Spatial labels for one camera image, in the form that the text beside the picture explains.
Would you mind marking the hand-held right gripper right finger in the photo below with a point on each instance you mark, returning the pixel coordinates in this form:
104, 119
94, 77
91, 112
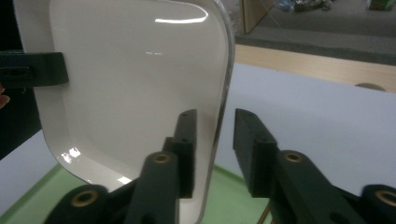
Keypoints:
255, 161

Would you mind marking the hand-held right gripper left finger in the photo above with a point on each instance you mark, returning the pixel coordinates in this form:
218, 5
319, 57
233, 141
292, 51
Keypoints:
186, 161

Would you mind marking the light green tray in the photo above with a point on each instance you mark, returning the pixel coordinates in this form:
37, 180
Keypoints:
230, 199

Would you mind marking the brown chopstick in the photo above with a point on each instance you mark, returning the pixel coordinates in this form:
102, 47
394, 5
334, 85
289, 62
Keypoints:
264, 214

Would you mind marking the cream square plate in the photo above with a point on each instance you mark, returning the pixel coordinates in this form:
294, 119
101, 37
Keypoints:
130, 77

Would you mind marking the grey round table grommet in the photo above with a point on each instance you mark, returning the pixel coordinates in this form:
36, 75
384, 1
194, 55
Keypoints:
370, 86

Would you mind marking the blue and black floor clutter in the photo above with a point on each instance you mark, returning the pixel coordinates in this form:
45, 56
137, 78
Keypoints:
305, 4

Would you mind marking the small green box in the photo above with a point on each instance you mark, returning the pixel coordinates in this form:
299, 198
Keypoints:
381, 3

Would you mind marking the light wooden desk frame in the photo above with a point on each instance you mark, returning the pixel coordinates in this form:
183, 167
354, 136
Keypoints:
253, 15

